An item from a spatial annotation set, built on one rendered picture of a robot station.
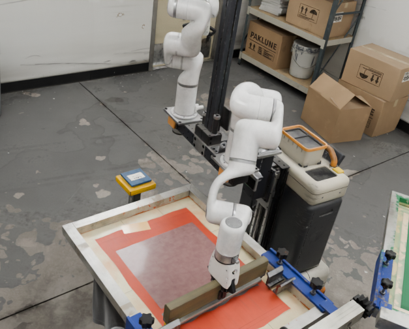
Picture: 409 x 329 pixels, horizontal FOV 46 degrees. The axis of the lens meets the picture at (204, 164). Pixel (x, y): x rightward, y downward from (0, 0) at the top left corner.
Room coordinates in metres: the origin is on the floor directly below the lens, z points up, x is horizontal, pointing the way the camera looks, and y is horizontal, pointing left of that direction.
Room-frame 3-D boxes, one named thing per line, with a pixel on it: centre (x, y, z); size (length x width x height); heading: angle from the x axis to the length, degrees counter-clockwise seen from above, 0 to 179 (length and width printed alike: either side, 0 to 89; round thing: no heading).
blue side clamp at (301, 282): (1.22, -0.37, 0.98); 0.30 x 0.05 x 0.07; 42
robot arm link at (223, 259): (1.10, -0.12, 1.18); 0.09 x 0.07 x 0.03; 42
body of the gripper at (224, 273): (1.10, -0.11, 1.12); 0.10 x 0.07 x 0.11; 42
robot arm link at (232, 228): (1.14, -0.12, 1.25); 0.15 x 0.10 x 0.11; 179
